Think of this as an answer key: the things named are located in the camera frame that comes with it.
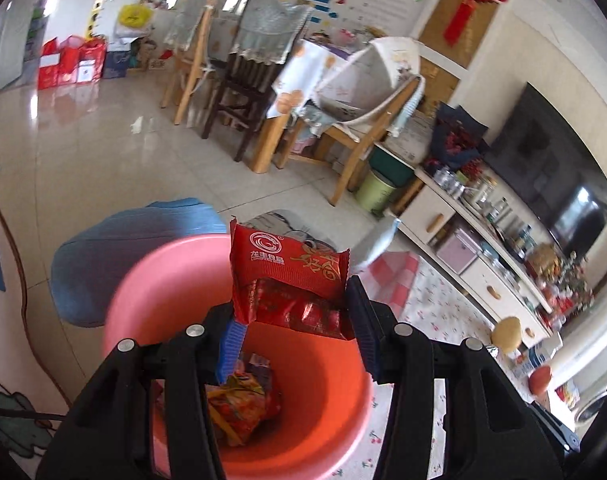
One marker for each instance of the dark wood dining chair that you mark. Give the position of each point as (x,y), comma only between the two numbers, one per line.
(243,90)

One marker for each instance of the cat print child chair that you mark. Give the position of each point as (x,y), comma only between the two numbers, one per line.
(303,232)

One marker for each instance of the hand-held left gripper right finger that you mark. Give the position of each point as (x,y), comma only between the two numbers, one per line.
(368,330)

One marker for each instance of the gold gift basket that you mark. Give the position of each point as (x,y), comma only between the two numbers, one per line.
(542,257)

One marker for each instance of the dark blue paper bag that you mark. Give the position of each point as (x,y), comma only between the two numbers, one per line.
(117,62)

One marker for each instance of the light green waste bin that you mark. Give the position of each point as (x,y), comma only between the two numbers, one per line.
(376,192)

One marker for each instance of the pack of small bottles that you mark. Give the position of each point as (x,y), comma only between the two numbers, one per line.
(448,180)

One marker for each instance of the black flat television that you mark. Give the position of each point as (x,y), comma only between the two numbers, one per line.
(548,160)

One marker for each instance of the dark red snack packet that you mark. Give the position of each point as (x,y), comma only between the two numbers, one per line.
(283,270)

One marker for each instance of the light wood dining chair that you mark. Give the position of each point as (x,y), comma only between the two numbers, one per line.
(193,60)
(358,140)

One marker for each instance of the pink plastic bucket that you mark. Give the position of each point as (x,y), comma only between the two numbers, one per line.
(148,280)

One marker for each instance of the white washing machine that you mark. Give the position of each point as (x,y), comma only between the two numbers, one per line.
(591,405)

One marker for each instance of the red gift bags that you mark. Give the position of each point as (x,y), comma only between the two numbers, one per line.
(68,65)

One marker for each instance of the pink checked tablecloth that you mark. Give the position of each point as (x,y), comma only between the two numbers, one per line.
(393,275)

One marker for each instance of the white television cabinet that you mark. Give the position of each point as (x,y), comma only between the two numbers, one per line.
(433,215)

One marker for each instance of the dried flower bunch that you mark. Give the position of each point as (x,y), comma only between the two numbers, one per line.
(571,277)

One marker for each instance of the cartoon print cushion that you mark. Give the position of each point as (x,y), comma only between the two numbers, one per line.
(13,340)

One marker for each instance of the yellow pear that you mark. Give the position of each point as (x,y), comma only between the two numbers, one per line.
(507,334)

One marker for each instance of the red apple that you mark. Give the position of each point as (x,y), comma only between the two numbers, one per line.
(541,380)

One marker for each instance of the white cartoon tote bag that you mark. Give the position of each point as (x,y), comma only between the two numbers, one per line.
(368,80)

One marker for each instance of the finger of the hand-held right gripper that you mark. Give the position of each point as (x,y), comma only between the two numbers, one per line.
(558,430)

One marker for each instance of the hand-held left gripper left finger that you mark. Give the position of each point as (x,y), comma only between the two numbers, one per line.
(183,385)

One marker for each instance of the dark green storage box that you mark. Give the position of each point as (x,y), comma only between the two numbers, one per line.
(391,165)

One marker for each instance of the blue round stool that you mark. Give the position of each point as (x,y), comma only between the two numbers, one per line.
(133,240)

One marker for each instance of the dark blue flower bouquet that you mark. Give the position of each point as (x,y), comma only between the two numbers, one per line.
(458,135)

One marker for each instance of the yellow plastic bag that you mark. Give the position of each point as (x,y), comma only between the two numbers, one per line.
(133,16)

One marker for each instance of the pink carry case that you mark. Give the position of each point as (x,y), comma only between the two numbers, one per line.
(458,252)

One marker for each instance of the yellow red snack packet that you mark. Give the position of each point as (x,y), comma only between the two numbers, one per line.
(233,405)

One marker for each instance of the orange print covered dining table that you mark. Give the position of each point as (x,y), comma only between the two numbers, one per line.
(293,90)

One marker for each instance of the white bottle blue label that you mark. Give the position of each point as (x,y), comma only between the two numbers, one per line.
(546,347)

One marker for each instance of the white rice bag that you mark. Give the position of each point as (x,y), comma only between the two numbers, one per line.
(418,135)

